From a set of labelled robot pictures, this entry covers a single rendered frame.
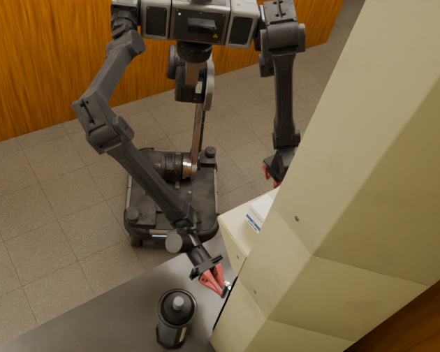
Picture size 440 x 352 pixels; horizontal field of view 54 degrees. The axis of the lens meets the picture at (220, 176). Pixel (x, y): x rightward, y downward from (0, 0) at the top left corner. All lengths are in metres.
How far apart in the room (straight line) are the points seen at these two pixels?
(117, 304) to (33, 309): 1.10
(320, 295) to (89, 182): 2.21
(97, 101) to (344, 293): 0.72
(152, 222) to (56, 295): 0.63
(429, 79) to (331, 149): 0.17
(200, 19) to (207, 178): 1.29
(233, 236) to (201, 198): 1.60
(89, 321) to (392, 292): 0.94
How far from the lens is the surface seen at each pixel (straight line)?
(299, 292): 0.84
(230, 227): 0.94
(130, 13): 1.52
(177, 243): 1.24
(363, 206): 0.60
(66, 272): 2.57
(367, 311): 0.89
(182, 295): 1.22
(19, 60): 2.81
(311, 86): 3.86
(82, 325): 1.45
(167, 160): 2.44
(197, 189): 2.56
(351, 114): 0.54
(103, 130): 1.13
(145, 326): 1.44
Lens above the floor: 2.31
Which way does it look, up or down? 51 degrees down
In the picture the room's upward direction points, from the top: 15 degrees clockwise
